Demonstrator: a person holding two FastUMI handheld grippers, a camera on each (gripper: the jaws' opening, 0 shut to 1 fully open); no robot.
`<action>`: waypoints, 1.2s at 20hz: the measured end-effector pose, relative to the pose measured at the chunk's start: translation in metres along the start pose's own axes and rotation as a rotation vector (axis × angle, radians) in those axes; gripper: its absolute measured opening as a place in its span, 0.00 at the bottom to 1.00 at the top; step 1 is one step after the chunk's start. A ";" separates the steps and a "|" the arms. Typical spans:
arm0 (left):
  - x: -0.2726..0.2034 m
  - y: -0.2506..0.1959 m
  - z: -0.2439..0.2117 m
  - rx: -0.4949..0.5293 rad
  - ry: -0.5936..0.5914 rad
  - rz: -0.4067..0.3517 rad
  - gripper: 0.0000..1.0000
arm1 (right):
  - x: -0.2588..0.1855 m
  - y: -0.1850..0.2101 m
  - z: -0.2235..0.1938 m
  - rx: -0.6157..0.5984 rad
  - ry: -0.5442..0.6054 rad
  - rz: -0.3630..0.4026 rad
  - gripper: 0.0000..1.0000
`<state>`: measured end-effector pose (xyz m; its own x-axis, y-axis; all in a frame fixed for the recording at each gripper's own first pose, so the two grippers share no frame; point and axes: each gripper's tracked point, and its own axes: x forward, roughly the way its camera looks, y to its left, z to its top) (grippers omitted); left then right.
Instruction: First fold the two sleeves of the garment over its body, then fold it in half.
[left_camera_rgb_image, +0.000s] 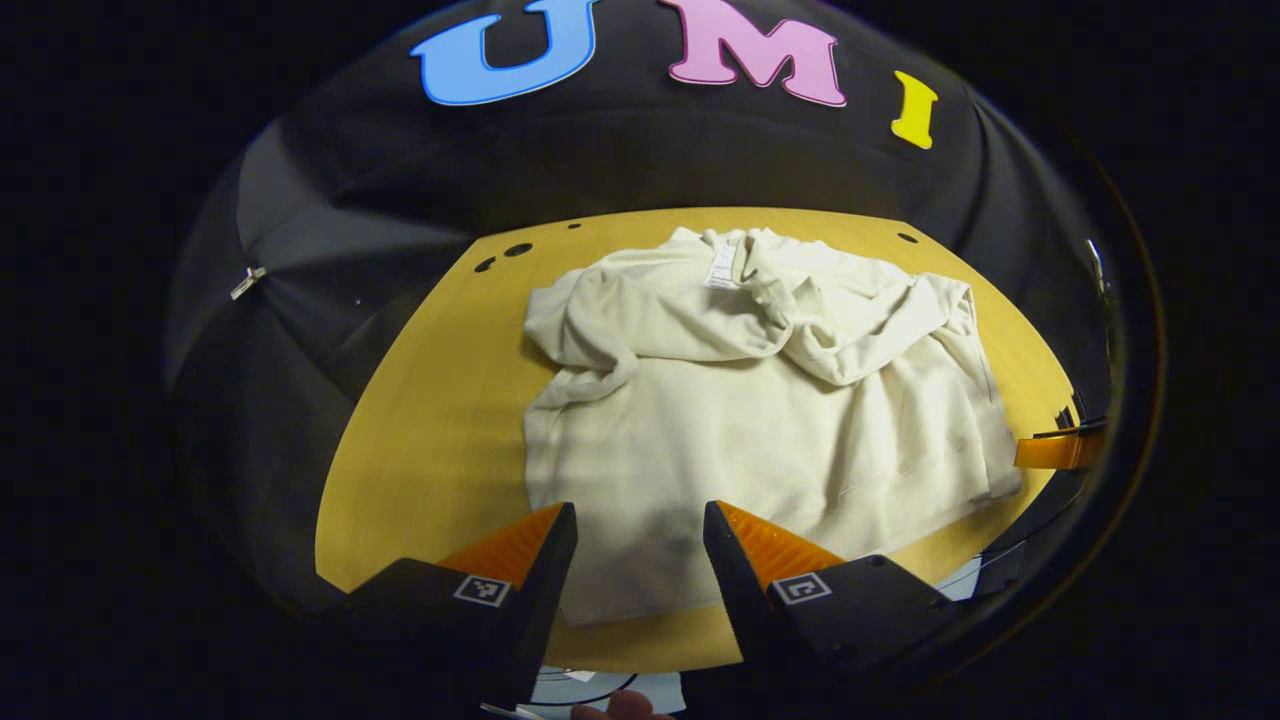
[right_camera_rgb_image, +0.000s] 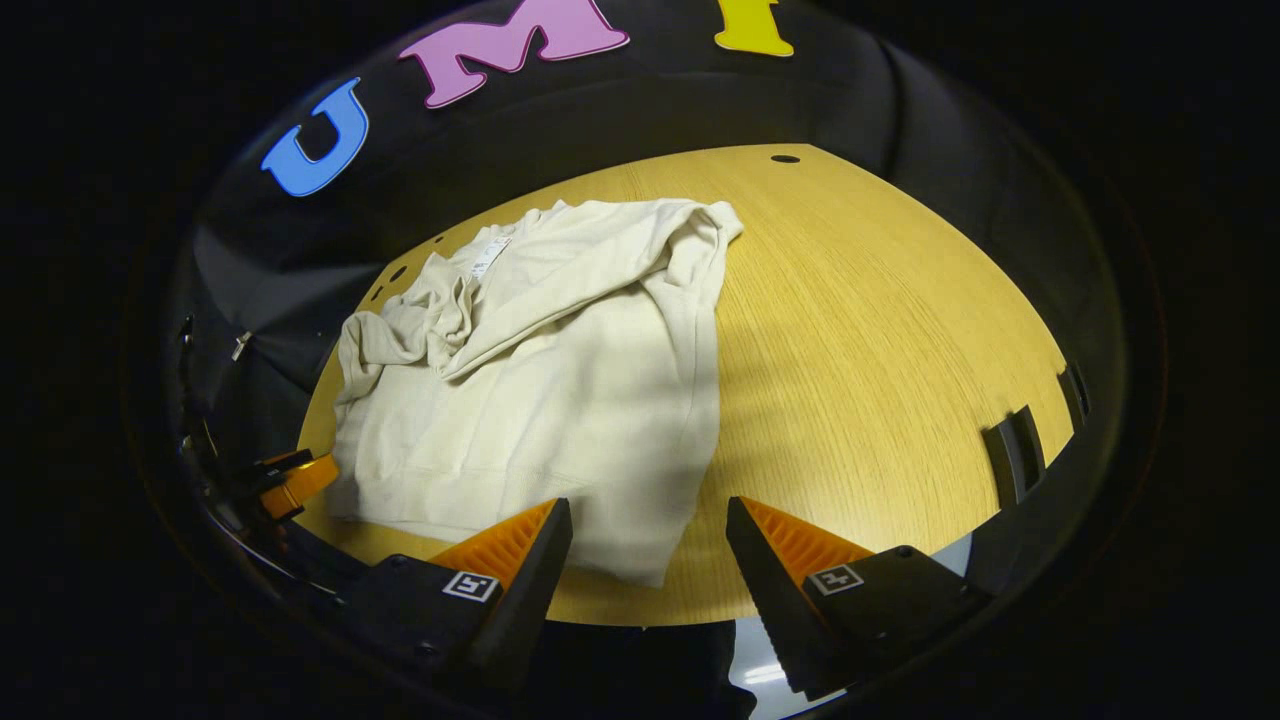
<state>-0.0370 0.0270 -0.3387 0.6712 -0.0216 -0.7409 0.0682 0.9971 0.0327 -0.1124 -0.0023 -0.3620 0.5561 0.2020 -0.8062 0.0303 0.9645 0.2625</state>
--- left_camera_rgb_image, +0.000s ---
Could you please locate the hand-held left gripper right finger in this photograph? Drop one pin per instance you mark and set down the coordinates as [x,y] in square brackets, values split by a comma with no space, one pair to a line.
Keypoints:
[745,600]

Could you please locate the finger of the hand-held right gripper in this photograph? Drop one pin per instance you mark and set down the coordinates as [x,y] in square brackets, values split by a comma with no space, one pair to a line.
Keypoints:
[1055,452]

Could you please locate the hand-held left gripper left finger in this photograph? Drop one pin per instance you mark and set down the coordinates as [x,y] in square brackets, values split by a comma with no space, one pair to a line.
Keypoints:
[540,600]

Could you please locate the cream white sweatshirt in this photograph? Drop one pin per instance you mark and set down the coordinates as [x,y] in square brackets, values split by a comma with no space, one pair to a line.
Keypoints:
[750,450]

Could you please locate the white floor sheet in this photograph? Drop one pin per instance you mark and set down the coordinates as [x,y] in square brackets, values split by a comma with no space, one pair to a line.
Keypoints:
[640,690]
[965,580]

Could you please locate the metal stand pole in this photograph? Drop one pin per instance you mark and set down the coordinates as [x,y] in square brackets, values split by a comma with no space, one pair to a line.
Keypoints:
[1096,265]

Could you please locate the white backdrop clip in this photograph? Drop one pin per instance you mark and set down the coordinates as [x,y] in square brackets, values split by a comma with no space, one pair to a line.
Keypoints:
[247,283]

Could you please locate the black backdrop cloth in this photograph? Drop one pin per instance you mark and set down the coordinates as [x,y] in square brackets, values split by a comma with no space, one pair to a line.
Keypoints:
[600,150]

